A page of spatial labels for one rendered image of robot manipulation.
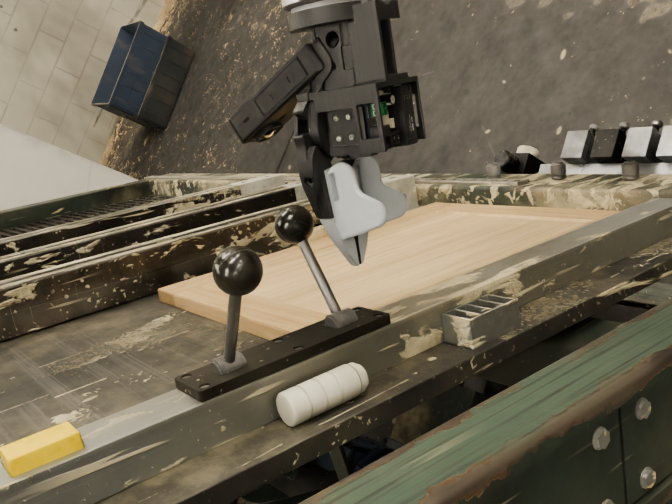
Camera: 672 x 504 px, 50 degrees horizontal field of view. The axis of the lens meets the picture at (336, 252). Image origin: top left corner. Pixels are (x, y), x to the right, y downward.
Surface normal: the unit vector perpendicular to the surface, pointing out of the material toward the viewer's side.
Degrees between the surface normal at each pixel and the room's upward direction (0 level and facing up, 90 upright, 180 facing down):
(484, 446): 57
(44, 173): 90
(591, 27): 0
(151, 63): 90
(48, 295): 90
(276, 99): 38
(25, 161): 90
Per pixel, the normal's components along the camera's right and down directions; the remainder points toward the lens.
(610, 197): -0.79, 0.26
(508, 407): -0.16, -0.96
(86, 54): 0.54, 0.22
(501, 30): -0.75, -0.31
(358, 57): -0.54, 0.27
